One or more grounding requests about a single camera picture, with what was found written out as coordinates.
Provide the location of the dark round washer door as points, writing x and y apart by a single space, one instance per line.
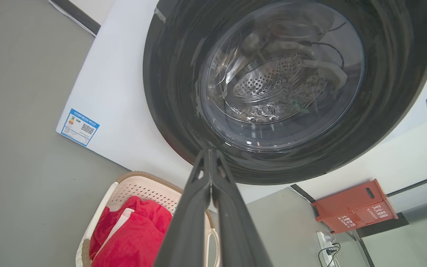
176 92

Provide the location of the cream plastic laundry basket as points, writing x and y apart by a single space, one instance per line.
139 187

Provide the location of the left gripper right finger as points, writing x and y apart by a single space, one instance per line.
235 230

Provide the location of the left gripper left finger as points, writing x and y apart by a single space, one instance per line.
187 230

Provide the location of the red fire extinguisher box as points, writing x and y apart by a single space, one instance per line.
354 207

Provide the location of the red and white garment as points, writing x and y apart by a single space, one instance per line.
132 237

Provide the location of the white washing machine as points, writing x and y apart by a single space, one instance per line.
113 92

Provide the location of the white power strip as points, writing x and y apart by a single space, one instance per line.
325 243

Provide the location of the blue energy label sticker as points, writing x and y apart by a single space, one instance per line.
80 127

